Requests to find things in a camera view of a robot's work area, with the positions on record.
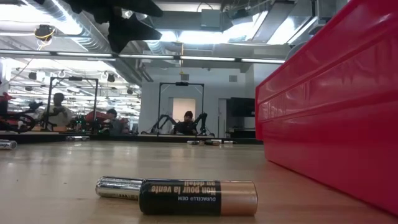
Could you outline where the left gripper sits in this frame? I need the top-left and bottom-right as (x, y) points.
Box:
(63, 0), (164, 54)

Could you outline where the red plastic bin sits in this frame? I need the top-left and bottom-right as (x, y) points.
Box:
(254, 0), (398, 216)

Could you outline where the long ceiling light bar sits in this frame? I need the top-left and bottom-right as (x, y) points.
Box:
(0, 49), (286, 65)

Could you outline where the grey ceiling unit box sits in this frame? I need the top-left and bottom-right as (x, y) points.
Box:
(200, 8), (223, 31)

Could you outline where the person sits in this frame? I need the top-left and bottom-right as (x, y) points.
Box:
(173, 110), (198, 136)
(103, 108), (124, 136)
(41, 92), (73, 129)

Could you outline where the black monitor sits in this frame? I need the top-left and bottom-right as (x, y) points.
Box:
(229, 96), (256, 118)

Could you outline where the red black machine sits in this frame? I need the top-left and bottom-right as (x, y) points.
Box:
(0, 91), (35, 133)

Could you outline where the white desk lamp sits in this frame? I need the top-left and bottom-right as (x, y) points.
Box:
(285, 40), (309, 62)

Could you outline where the silver spiral ventilation duct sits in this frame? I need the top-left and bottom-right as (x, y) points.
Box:
(29, 0), (144, 85)

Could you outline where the black gantry frame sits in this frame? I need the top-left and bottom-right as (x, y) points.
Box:
(157, 82), (205, 137)
(47, 75), (100, 132)

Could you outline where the yellow black cable reel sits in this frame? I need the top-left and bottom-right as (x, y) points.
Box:
(33, 24), (56, 42)

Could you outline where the black aluminium table frame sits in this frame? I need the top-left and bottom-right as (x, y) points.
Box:
(0, 133), (264, 146)

